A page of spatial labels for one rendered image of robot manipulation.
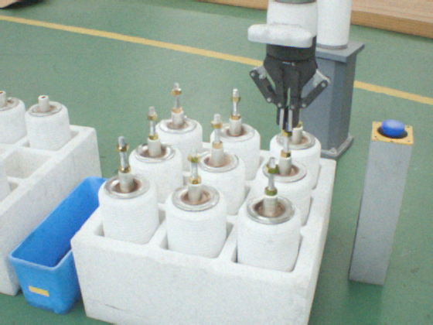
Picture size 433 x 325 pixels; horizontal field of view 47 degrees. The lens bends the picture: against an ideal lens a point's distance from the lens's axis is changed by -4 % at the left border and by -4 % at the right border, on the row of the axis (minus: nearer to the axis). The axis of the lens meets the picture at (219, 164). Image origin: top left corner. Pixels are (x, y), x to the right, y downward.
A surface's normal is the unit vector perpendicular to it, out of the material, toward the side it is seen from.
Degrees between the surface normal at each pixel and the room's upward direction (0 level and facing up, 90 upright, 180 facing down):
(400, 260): 0
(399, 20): 90
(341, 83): 90
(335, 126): 90
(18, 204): 90
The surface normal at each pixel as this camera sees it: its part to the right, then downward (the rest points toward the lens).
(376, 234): -0.29, 0.48
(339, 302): 0.00, -0.87
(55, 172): 0.96, 0.14
